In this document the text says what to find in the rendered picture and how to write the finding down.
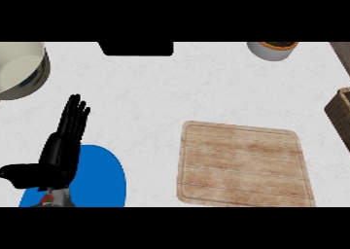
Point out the white plant pot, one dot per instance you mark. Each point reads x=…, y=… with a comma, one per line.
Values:
x=274, y=51

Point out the large cream pot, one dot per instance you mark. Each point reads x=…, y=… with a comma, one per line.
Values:
x=15, y=69

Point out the brown wicker basket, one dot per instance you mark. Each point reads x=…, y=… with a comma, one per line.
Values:
x=346, y=116

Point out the black flat appliance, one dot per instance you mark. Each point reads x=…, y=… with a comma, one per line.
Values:
x=136, y=48

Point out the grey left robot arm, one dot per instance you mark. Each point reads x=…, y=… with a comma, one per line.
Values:
x=54, y=198

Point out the wooden cutting board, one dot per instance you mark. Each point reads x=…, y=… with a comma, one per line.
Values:
x=243, y=165

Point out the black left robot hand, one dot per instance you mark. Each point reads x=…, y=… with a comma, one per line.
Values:
x=61, y=152

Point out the blue round plate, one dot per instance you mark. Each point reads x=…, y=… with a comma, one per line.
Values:
x=101, y=176

